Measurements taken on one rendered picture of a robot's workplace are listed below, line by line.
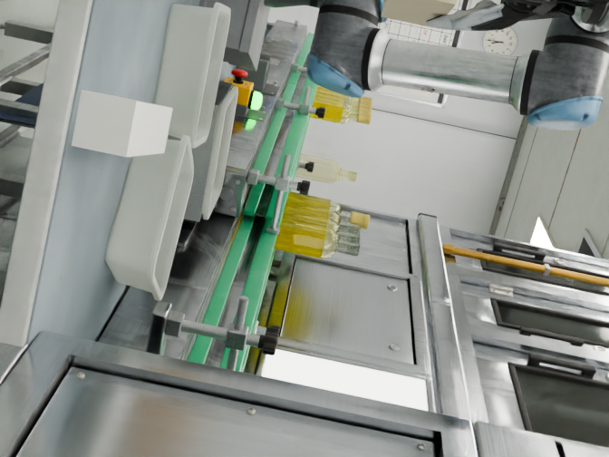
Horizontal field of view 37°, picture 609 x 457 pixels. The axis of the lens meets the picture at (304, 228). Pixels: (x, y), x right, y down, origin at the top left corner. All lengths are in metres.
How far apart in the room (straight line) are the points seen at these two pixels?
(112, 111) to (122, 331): 0.47
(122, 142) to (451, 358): 1.08
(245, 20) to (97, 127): 0.71
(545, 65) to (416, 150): 6.43
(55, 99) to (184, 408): 0.35
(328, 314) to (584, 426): 0.56
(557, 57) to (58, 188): 0.94
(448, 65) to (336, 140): 6.37
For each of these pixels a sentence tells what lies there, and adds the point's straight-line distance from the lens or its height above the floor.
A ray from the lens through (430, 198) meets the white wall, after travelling 8.17.
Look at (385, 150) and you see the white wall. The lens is 8.02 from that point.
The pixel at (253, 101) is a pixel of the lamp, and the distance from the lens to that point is 2.19.
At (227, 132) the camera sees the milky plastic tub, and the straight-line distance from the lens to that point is 1.75.
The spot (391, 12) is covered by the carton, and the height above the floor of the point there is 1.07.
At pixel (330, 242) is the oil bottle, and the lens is 1.93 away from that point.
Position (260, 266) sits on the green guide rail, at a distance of 1.69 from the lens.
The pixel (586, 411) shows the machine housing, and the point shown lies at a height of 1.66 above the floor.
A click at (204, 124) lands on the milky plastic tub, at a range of 1.55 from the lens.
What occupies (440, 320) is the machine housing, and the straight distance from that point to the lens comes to 2.05.
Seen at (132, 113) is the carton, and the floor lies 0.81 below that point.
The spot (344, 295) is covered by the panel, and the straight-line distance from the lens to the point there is 2.04.
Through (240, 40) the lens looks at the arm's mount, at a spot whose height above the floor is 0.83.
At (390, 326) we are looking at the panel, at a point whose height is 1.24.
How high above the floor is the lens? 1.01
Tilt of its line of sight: level
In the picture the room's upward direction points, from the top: 102 degrees clockwise
